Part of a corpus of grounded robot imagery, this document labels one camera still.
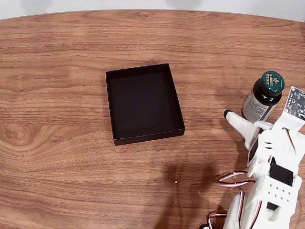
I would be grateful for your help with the dark green pill bottle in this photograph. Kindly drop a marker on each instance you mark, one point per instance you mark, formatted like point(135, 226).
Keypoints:
point(259, 102)

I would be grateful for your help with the shallow black box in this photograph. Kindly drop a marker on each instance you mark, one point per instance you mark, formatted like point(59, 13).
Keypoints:
point(143, 107)

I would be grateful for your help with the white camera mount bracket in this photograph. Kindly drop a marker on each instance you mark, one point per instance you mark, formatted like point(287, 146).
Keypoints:
point(288, 121)

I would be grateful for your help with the black camera circuit board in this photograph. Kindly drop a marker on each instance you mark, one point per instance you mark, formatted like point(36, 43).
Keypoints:
point(297, 100)

